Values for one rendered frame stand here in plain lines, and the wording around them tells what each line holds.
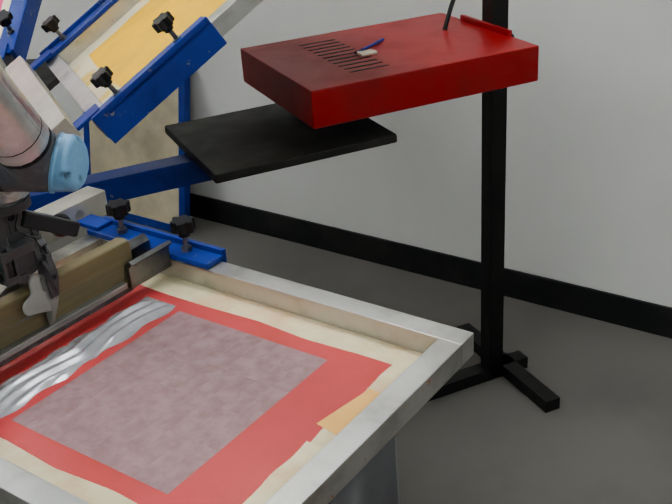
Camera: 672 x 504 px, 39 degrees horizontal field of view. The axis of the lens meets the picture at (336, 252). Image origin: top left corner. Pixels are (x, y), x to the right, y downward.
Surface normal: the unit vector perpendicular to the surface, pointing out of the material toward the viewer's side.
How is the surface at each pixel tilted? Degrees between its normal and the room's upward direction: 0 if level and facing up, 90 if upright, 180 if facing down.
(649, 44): 90
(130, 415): 0
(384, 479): 92
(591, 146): 90
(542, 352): 0
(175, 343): 0
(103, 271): 90
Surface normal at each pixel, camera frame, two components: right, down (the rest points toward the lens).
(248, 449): -0.07, -0.89
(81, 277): 0.81, 0.22
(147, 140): -0.57, 0.22
